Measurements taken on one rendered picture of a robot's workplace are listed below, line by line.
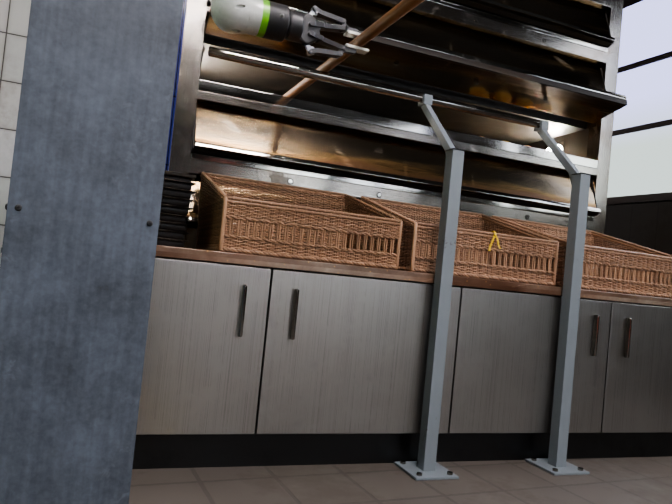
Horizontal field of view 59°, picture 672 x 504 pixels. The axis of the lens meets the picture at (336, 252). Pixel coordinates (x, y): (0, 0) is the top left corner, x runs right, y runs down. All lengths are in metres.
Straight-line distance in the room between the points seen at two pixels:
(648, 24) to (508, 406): 3.48
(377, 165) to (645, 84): 2.81
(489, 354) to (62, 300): 1.37
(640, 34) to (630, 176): 1.01
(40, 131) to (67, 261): 0.18
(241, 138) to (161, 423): 1.05
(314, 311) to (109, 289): 0.86
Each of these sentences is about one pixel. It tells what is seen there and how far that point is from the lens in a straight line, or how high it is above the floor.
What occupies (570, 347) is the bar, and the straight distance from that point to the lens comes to 2.08.
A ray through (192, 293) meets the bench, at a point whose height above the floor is 0.46.
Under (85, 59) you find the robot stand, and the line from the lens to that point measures 0.95.
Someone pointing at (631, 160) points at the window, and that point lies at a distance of 4.70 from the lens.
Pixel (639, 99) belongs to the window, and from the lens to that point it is 4.79.
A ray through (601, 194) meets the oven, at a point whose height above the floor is 1.03.
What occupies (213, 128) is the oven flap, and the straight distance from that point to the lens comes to 2.19.
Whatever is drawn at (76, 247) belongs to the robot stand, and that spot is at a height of 0.55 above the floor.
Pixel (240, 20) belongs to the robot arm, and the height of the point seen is 1.15.
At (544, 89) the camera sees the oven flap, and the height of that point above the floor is 1.39.
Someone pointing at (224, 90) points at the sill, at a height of 1.16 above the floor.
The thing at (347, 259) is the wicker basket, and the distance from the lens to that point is 1.76.
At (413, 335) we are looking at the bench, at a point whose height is 0.39.
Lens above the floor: 0.56
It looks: 2 degrees up
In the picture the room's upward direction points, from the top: 6 degrees clockwise
